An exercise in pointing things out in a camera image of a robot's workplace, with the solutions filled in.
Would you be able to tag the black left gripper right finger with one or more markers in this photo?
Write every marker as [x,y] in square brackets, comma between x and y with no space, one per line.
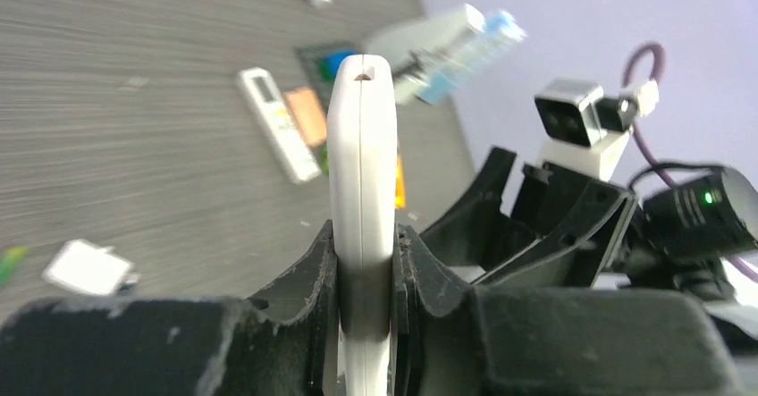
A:
[453,338]

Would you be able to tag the green owl toy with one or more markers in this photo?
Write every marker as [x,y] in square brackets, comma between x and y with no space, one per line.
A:
[323,159]

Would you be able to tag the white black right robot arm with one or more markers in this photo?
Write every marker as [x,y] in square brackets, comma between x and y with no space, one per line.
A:
[675,240]

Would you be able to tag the white metronome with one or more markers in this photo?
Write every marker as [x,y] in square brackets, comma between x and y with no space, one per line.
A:
[421,52]

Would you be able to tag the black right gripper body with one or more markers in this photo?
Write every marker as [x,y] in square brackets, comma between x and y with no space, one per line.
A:
[580,224]

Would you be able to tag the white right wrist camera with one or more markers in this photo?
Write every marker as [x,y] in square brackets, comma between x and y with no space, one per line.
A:
[588,130]

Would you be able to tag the slim white remote control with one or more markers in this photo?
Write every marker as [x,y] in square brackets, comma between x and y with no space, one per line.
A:
[265,101]

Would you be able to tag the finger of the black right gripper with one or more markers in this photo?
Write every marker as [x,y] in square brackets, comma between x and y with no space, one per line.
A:
[463,235]

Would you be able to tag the grey building block baseplate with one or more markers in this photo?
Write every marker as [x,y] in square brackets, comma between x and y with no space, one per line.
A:
[309,56]

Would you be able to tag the blue building brick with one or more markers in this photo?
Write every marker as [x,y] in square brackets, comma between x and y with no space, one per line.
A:
[329,64]

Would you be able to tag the white battery cover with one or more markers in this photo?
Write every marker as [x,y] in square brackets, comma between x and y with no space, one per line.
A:
[86,268]

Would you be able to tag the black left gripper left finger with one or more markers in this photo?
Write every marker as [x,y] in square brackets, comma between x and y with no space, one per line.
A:
[282,340]

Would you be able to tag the white remote with red keypad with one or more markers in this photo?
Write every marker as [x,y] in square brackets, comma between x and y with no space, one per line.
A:
[362,151]

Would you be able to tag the yellow triangular wooden piece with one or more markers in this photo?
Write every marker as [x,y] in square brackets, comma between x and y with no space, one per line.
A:
[400,192]

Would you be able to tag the green battery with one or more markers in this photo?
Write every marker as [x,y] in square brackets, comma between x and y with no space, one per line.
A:
[10,260]

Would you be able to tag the brown cork square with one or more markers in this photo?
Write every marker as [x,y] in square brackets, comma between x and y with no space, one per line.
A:
[308,114]

